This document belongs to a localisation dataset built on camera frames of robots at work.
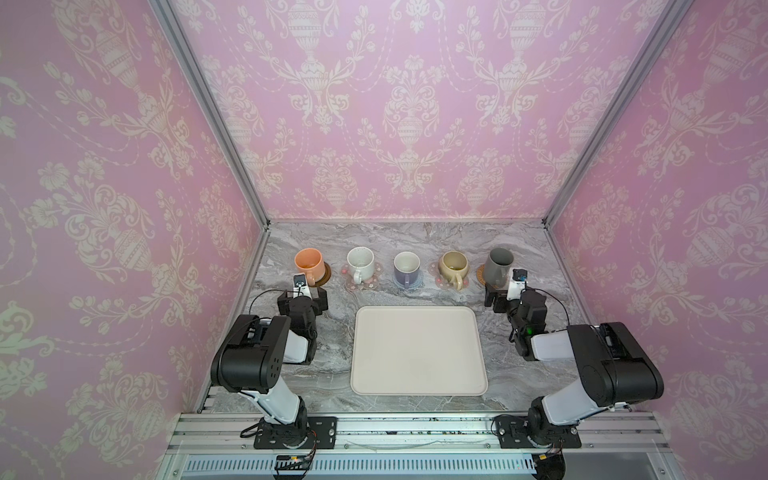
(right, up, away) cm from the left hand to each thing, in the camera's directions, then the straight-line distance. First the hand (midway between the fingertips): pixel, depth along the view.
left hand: (303, 288), depth 94 cm
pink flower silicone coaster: (+20, +1, +9) cm, 22 cm away
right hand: (+63, +2, 0) cm, 63 cm away
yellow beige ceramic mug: (+49, +7, +9) cm, 50 cm away
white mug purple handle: (+33, +6, +10) cm, 35 cm away
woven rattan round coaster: (+59, +3, +12) cm, 60 cm away
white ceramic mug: (+17, +7, +10) cm, 21 cm away
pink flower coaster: (+43, +5, +12) cm, 45 cm away
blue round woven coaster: (+36, 0, +9) cm, 37 cm away
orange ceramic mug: (0, +8, +9) cm, 12 cm away
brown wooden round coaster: (+5, +3, +10) cm, 11 cm away
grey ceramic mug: (+62, +4, +3) cm, 62 cm away
